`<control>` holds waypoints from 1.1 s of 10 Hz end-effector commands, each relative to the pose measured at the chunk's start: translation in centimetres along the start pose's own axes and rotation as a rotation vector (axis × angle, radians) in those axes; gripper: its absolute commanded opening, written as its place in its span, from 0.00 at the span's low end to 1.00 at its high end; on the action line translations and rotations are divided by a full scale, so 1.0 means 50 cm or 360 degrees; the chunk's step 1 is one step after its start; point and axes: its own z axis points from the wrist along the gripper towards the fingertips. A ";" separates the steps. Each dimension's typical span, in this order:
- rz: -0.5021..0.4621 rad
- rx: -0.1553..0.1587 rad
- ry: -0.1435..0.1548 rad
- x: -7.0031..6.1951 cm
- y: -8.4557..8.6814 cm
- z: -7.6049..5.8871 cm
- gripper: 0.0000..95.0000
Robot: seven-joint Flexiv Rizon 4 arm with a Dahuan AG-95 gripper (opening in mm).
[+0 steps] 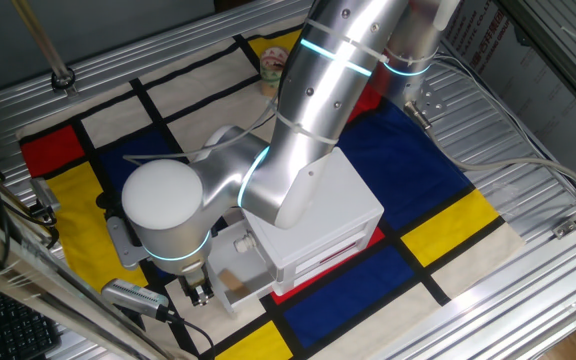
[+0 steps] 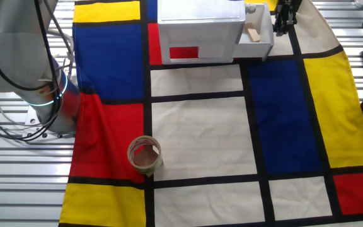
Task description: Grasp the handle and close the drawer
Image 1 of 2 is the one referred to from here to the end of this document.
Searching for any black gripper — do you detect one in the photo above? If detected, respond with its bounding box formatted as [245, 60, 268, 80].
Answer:
[177, 268, 216, 308]

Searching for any white drawer with black knob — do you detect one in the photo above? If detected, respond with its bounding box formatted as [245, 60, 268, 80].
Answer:
[205, 219, 277, 315]

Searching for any white drawer cabinet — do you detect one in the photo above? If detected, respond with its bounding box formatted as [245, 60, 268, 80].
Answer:
[240, 147, 386, 297]

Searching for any small wooden block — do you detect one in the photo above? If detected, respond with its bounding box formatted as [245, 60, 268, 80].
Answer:
[216, 268, 250, 297]

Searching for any white round knob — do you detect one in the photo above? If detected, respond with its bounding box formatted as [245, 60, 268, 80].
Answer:
[232, 232, 259, 254]

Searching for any yellow black tool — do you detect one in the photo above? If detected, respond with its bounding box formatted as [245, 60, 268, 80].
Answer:
[26, 202, 62, 251]

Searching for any black keyboard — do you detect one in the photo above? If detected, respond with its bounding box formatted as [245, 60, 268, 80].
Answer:
[0, 282, 62, 360]

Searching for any colour block patterned cloth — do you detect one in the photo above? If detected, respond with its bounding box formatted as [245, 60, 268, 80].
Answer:
[15, 22, 527, 360]

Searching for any silver base mounting plate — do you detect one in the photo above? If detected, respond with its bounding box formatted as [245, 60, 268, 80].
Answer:
[402, 74, 447, 119]

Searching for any metal pole with black base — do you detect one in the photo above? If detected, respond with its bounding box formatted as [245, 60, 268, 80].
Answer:
[10, 0, 78, 97]

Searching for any dark printed board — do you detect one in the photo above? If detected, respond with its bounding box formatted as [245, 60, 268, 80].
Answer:
[440, 0, 576, 199]

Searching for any black camera cable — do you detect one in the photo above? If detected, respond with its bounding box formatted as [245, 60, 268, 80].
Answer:
[167, 313, 217, 360]

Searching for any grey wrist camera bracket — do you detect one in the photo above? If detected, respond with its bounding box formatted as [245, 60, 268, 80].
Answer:
[105, 214, 152, 271]

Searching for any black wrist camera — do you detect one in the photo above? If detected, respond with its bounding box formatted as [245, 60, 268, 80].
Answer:
[95, 192, 119, 216]

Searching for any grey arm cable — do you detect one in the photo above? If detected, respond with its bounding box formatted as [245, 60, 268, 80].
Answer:
[121, 97, 279, 166]

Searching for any aluminium frame beam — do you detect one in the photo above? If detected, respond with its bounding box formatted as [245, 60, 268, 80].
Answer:
[0, 204, 194, 360]

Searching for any boxy side camera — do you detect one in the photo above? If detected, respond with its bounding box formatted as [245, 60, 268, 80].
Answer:
[28, 177, 63, 214]

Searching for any thick grey base cable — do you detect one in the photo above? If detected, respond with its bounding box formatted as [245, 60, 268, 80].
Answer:
[402, 99, 576, 201]

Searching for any thin white base cable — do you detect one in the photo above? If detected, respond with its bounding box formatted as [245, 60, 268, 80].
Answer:
[432, 52, 576, 204]

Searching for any small metal corner bracket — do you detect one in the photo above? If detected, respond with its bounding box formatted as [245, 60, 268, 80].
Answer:
[551, 218, 576, 240]

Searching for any dark metal frame rail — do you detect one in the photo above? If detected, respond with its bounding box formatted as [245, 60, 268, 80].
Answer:
[497, 0, 576, 126]

